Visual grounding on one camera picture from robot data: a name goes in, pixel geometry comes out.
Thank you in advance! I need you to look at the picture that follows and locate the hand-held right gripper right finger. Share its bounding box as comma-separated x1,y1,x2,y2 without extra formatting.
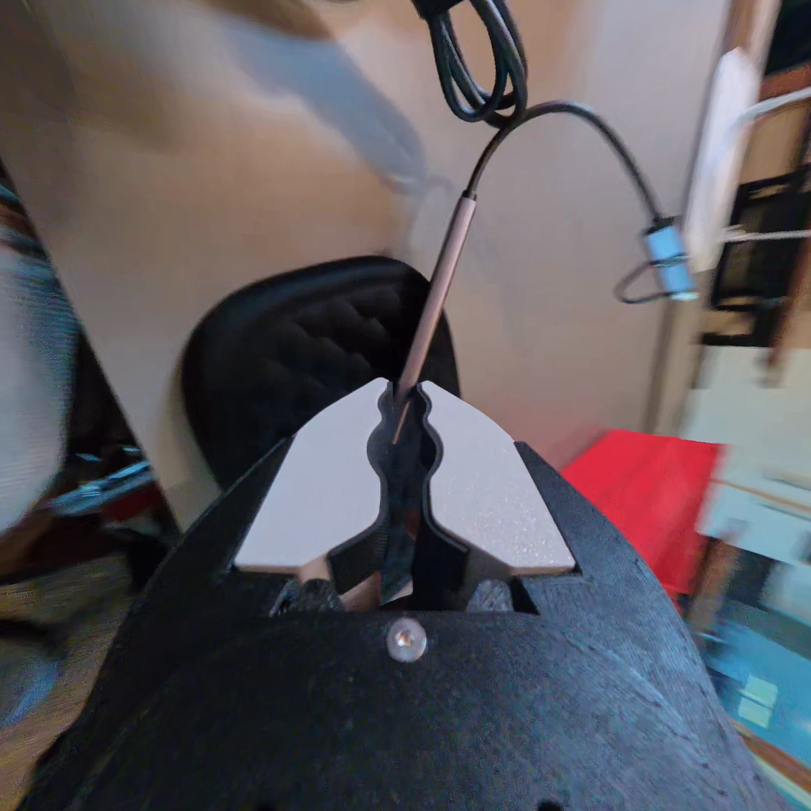
413,379,577,610

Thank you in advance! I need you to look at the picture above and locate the black quilted foam pad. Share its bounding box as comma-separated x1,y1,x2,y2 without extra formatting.
180,255,462,489

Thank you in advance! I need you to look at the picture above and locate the short black hub cable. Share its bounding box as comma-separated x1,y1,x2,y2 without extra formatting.
465,100,701,305

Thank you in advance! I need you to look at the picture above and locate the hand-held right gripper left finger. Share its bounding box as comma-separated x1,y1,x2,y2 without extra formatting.
233,378,392,611

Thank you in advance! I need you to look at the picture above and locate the red plastic bin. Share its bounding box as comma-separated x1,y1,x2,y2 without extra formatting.
561,430,726,612

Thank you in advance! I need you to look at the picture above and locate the smooth black usb cable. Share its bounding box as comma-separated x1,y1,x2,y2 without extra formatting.
412,0,530,124

